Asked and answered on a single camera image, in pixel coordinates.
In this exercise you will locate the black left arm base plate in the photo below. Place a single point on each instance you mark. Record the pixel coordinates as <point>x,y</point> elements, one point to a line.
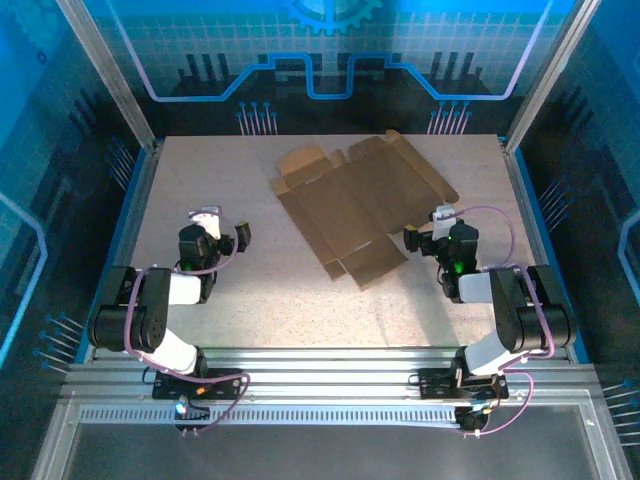
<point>220,386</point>

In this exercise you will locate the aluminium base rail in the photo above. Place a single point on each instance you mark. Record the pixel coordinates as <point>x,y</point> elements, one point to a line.
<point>325,370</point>

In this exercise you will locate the aluminium frame post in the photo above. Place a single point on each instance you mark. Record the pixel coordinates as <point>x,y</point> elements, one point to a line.
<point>550,75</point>
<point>107,75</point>

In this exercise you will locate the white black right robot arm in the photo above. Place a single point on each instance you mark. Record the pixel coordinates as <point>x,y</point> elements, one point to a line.
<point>472,289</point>

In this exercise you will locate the aluminium side rail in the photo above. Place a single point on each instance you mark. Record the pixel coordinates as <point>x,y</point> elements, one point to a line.
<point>136,210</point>
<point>529,210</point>

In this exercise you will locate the small black controller box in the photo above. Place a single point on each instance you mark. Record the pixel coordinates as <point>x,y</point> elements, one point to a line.
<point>470,420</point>
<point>197,414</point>

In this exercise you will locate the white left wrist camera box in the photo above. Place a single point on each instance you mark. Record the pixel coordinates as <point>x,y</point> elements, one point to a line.
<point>214,227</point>

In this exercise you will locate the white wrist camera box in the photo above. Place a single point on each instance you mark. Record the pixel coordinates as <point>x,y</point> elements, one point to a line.
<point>442,227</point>
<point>214,227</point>

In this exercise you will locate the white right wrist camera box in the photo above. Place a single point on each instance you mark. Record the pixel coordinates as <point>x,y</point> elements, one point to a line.
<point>442,227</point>

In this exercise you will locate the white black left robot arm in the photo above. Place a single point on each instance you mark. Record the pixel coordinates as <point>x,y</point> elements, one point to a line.
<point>182,290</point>

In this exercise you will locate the blue table edge strip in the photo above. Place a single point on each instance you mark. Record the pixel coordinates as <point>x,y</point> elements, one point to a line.
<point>120,220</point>
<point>539,220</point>

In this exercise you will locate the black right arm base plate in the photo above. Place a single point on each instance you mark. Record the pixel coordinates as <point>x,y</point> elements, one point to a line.
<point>435,385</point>

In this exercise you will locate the brown cardboard paper box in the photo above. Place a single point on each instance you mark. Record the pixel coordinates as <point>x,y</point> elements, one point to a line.
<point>350,200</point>

